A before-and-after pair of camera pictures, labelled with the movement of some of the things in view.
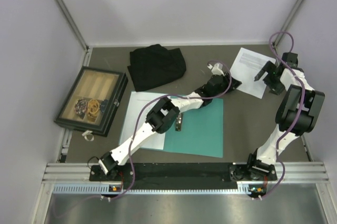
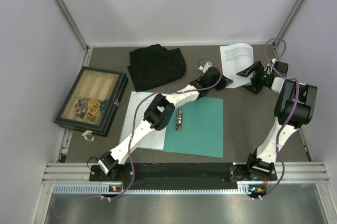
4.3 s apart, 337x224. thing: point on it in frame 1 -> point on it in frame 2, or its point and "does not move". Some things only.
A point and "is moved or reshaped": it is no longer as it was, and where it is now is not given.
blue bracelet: x=103 y=105 does not move
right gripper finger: x=265 y=69 -> x=248 y=71
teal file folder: x=201 y=132 does not move
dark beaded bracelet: x=80 y=108 does not move
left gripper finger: x=234 y=84 -> x=225 y=82
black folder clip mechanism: x=178 y=122 does not move
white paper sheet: x=137 y=100 does not move
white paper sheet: x=246 y=67 is moved or reshaped
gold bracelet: x=93 y=107 does not move
